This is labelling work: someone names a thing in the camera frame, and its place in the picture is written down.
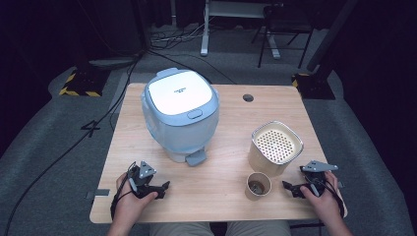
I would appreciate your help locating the person's leg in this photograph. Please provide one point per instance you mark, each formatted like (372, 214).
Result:
(259, 229)
(180, 229)

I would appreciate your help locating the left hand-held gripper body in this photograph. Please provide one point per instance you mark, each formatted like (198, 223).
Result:
(141, 187)

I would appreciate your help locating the person's left hand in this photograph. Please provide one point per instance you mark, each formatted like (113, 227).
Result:
(129, 209)

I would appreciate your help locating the grey flat stand base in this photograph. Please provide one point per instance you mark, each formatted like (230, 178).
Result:
(113, 62)

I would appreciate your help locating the blue and white rice cooker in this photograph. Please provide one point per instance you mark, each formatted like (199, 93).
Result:
(180, 131)

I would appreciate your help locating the black chair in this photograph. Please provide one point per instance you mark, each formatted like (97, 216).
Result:
(288, 19)

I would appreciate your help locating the person's right hand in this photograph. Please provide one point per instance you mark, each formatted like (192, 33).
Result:
(326, 205)

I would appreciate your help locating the person's right leg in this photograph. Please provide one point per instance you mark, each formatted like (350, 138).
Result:
(259, 229)

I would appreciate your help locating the black yellow striped stand base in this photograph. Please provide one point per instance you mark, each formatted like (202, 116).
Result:
(87, 83)
(314, 87)

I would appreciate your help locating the brown paper cup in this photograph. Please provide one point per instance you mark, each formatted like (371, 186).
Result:
(250, 196)

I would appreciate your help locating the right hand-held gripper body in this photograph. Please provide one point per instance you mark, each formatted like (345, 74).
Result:
(315, 178)

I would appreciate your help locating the person's left leg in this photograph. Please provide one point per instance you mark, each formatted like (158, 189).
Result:
(180, 229)

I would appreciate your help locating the black slanted stand post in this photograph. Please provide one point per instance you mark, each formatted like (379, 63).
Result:
(331, 32)

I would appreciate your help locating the beige pot with perforated insert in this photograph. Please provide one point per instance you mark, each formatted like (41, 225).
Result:
(262, 161)

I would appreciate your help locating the white desk frame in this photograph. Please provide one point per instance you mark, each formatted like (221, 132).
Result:
(205, 32)

